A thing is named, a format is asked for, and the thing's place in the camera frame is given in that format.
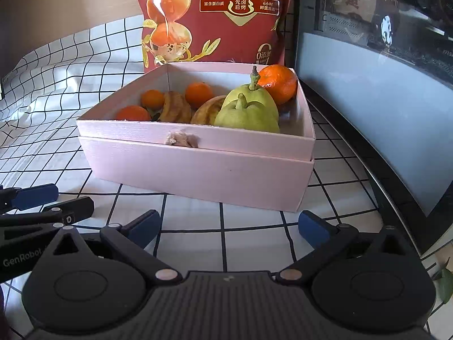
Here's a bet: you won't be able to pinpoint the white checked tablecloth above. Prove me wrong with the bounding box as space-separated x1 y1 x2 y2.
0 14 453 340

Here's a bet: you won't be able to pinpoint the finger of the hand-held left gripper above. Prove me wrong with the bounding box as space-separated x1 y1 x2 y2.
0 183 59 214
0 196 95 228

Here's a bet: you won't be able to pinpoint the green pear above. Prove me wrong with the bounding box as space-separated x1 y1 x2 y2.
213 93 281 134
222 65 280 123

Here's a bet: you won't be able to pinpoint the red snack bag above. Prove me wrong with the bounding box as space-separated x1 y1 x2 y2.
135 0 297 75

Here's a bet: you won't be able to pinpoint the ripe yellow banana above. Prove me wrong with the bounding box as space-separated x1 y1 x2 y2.
191 95 229 126
157 91 193 124

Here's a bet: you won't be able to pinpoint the tangerine with leaves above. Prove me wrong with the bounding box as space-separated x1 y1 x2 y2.
141 90 165 119

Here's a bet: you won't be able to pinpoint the glass sided computer case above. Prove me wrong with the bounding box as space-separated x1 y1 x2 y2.
294 0 453 259

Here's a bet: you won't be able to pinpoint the pink cardboard box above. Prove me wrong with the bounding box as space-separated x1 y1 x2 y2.
75 61 316 214

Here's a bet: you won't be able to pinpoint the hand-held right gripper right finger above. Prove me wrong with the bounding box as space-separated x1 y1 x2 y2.
276 210 407 284

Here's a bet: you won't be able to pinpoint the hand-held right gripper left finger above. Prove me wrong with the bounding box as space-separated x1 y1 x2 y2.
50 210 182 286

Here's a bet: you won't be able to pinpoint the green plant leaves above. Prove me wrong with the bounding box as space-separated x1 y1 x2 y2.
432 258 453 305

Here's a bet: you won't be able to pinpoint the orange tangerine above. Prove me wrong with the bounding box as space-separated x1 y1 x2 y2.
115 105 152 122
185 82 215 110
258 64 298 106

